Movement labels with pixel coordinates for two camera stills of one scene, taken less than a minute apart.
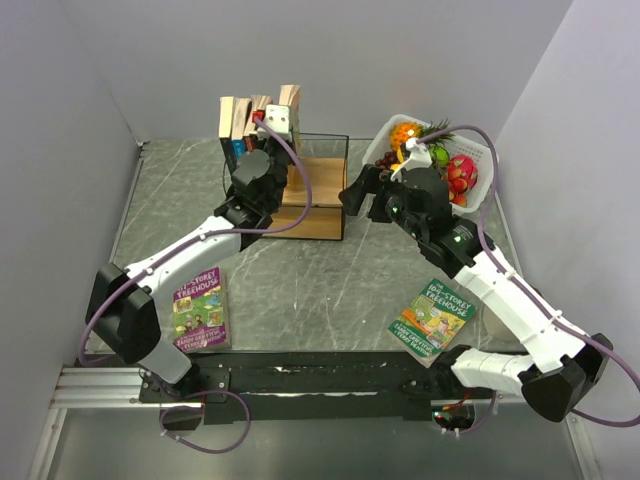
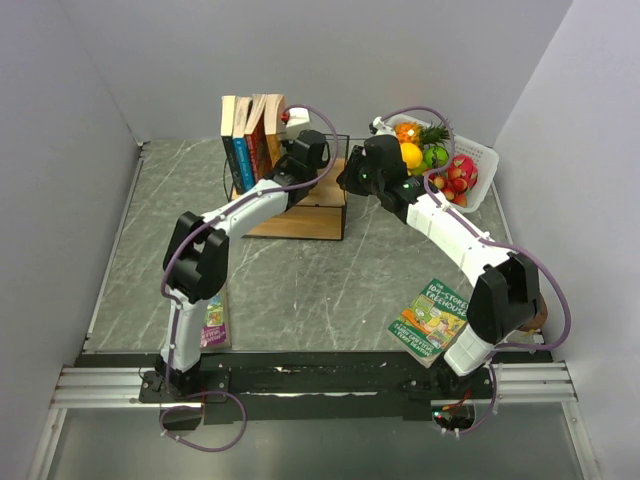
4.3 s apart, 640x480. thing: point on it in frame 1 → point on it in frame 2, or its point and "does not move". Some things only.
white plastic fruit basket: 455,146 does not move
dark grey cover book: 226,125 does not move
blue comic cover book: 241,109 does not move
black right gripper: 371,181 → 347,179
